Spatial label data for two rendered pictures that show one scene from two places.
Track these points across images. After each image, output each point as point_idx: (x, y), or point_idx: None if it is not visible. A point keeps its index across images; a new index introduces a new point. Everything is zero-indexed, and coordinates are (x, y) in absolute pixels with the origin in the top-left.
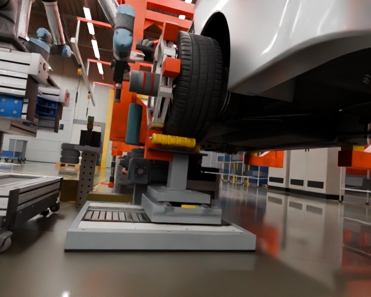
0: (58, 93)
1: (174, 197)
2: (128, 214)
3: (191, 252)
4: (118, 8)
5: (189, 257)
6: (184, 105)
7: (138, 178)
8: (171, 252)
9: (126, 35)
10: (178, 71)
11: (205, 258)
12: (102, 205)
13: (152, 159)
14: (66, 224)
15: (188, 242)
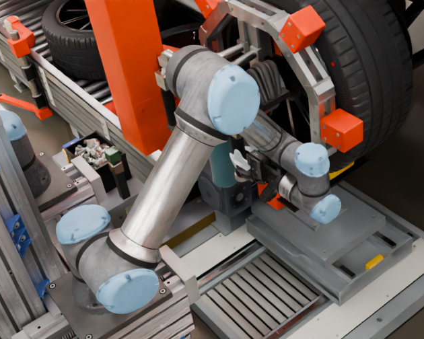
0: (92, 194)
1: (344, 251)
2: (260, 274)
3: (405, 323)
4: (307, 168)
5: (413, 338)
6: (357, 157)
7: (239, 208)
8: (387, 338)
9: (335, 206)
10: (361, 140)
11: None
12: (197, 268)
13: None
14: (195, 338)
15: (402, 318)
